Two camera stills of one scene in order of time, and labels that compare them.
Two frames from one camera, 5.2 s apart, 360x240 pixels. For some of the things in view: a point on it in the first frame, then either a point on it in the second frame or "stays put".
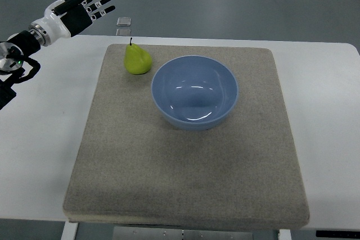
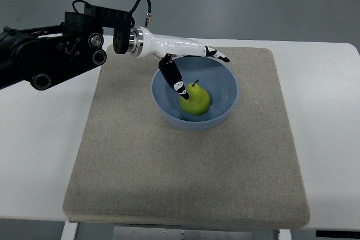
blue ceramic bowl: (194, 93) stays put
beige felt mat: (134, 168) stays put
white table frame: (69, 230) stays put
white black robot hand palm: (53, 26) → (142, 43)
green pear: (137, 61) → (198, 102)
